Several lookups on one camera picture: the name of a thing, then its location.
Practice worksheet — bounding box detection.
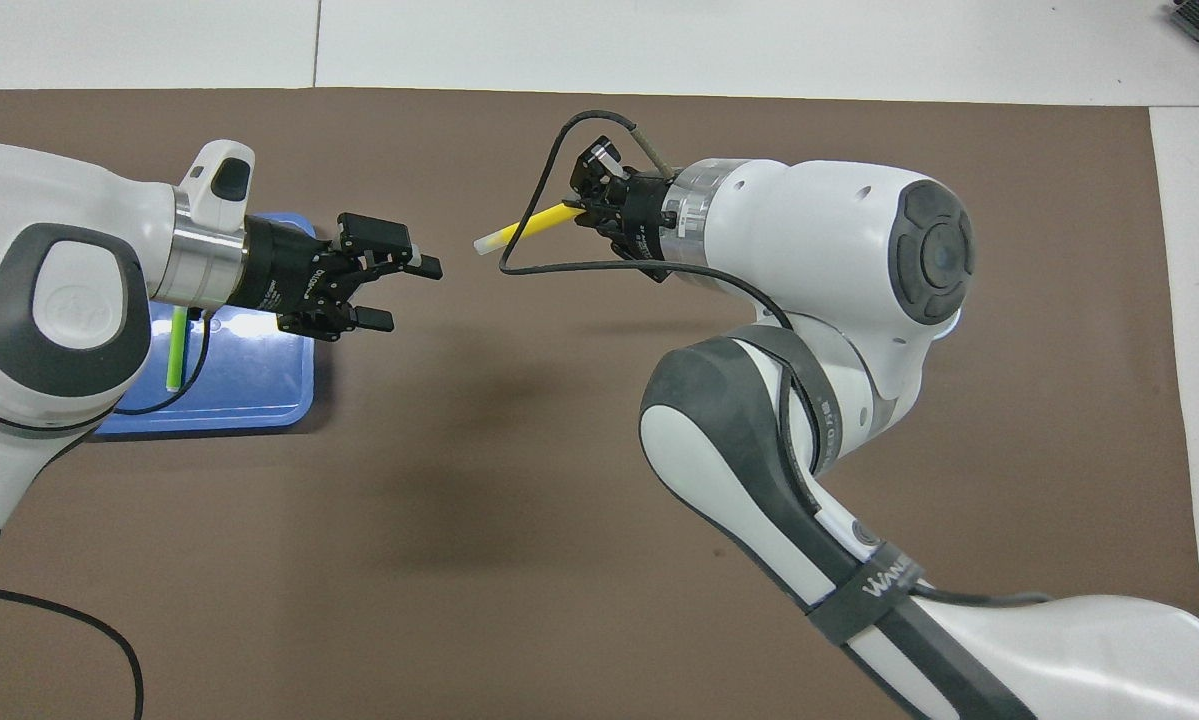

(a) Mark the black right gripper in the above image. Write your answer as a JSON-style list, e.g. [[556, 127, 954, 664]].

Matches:
[[571, 140, 682, 286]]

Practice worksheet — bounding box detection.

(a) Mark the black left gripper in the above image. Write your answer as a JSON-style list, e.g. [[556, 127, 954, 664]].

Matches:
[[239, 212, 445, 343]]

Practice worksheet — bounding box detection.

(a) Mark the yellow pen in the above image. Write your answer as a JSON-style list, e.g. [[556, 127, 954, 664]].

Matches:
[[473, 201, 586, 254]]

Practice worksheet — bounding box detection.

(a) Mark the green pen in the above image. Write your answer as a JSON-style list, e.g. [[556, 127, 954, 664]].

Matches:
[[165, 305, 189, 392]]

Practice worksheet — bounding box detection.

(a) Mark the blue plastic tray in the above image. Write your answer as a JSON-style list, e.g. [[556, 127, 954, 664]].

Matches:
[[94, 212, 317, 439]]

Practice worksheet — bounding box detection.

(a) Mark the brown table mat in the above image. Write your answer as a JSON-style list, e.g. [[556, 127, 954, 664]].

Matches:
[[0, 88, 1199, 720]]

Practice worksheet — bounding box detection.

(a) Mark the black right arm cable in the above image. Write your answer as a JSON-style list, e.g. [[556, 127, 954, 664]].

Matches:
[[499, 110, 1052, 608]]

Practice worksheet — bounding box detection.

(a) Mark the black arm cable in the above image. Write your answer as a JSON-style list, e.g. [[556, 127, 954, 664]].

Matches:
[[499, 110, 1052, 608], [114, 308, 216, 417]]

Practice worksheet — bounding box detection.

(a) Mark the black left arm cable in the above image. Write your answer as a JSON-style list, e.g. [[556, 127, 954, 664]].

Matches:
[[114, 308, 216, 417]]

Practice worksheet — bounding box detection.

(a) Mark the black loose cable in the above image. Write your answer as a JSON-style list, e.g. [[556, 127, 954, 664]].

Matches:
[[0, 583, 146, 720]]

